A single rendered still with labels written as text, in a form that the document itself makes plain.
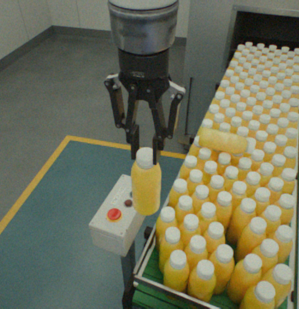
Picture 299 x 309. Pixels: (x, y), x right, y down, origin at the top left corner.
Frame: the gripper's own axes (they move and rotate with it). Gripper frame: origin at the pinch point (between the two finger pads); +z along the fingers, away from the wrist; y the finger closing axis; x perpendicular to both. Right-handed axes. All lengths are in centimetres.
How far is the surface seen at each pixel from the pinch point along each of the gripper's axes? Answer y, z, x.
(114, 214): -8.3, 25.9, -1.9
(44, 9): -289, 131, 365
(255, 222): 27.6, 29.4, 9.4
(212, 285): 19.5, 32.3, -9.3
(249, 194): 27, 36, 24
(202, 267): 16.3, 28.3, -7.5
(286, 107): 37, 34, 72
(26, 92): -218, 158, 196
